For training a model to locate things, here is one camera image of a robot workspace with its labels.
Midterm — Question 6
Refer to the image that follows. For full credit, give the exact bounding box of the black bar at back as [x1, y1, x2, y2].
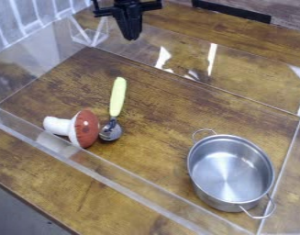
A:
[191, 0, 272, 24]

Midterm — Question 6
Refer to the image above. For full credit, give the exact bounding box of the clear acrylic enclosure wall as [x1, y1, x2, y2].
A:
[0, 2, 300, 235]

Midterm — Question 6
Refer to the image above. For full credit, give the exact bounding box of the red plush mushroom toy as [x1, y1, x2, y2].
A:
[42, 109, 100, 148]

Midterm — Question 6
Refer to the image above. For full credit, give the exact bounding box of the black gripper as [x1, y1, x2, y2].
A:
[92, 0, 161, 40]

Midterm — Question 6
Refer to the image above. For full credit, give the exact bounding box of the green handled metal spoon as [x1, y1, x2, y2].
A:
[99, 77, 127, 141]

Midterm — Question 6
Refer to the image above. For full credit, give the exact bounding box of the silver metal pot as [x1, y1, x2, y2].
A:
[187, 129, 276, 219]

